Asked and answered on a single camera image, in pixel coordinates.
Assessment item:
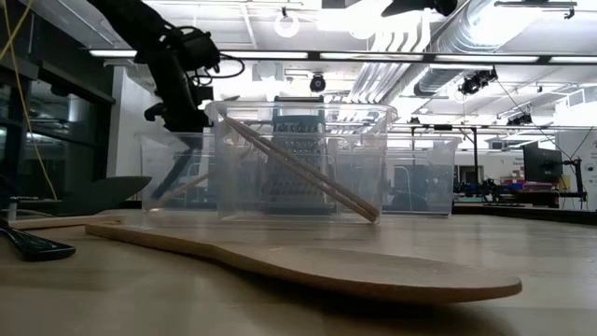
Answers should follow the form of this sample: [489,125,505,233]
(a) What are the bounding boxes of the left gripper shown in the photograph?
[143,49,212,156]

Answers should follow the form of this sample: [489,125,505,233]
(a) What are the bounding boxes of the black nylon spatula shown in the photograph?
[60,175,153,217]

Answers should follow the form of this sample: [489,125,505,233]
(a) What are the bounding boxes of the plain wooden utensil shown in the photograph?
[222,115,380,220]

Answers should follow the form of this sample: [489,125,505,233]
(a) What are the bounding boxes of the black slotted turner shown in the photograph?
[0,218,77,262]

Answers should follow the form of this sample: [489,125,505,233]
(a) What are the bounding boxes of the wide wooden spatula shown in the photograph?
[85,219,522,305]

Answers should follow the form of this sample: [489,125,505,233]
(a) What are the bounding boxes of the white ceiling pipes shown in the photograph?
[348,27,437,105]

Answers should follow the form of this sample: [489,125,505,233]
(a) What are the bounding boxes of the metal box grater teal trim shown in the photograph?
[260,95,340,216]

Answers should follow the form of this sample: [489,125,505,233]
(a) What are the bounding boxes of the ceiling strip light bar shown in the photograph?
[88,49,597,65]

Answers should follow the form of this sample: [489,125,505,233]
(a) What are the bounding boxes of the round ceiling lamp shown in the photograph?
[273,12,300,39]

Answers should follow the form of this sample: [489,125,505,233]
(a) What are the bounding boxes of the black background rack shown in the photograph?
[386,122,481,188]

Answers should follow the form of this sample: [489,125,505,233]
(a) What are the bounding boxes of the black computer monitor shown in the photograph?
[521,141,564,186]

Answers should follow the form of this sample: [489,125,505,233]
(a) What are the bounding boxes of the background workbench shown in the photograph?
[454,176,589,209]

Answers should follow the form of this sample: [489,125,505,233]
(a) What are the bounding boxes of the black monitor stand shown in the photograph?
[562,157,589,209]

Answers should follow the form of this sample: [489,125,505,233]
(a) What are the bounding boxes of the silver ventilation duct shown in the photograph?
[412,0,531,98]

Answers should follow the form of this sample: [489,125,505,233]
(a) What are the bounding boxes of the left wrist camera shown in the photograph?
[179,27,221,71]

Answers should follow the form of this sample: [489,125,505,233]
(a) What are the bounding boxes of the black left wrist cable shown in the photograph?
[186,25,247,81]

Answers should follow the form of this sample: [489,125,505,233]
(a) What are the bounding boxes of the black ceiling camera cluster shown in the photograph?
[458,66,499,97]

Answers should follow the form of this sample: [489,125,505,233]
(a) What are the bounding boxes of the yellow cable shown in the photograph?
[0,0,60,202]

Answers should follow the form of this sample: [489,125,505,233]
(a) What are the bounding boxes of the small silver post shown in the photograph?
[3,195,20,223]

